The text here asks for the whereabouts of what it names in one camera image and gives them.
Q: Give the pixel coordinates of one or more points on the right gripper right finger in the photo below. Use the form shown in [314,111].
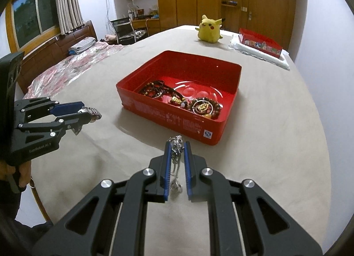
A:
[243,218]

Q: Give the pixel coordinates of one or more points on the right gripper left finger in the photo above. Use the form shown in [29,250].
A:
[111,218]

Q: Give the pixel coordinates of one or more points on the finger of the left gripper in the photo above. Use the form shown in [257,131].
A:
[66,108]
[73,121]

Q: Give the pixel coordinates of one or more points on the silver metal wristwatch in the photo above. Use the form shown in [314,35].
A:
[94,113]

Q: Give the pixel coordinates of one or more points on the silver bangle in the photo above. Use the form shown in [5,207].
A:
[210,110]

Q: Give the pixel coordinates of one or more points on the gold pendant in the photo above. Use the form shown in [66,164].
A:
[202,108]

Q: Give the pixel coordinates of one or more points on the person left hand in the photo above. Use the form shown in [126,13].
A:
[17,177]

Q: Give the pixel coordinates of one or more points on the pink floral quilt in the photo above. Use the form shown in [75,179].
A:
[59,76]

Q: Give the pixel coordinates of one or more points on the dark wooden headboard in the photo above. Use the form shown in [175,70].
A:
[50,54]

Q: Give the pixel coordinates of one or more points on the folded grey clothes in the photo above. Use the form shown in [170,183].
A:
[82,46]

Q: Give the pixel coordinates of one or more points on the window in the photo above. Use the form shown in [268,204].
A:
[32,18]

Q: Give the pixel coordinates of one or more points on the black metal chair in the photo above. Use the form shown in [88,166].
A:
[125,32]

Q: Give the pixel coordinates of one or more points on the beige striped curtain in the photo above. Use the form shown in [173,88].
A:
[69,15]

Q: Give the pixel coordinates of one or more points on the red open tin box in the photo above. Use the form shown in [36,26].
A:
[165,88]

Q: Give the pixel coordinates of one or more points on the wooden desk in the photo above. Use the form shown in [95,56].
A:
[151,25]

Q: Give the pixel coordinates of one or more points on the yellow Pikachu plush toy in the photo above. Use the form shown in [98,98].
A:
[209,29]

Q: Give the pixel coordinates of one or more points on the white folded towel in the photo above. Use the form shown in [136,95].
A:
[235,44]

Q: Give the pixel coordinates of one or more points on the red tin box lid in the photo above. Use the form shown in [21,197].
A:
[260,42]

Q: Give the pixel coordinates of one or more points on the wooden door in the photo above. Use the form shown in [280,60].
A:
[273,19]

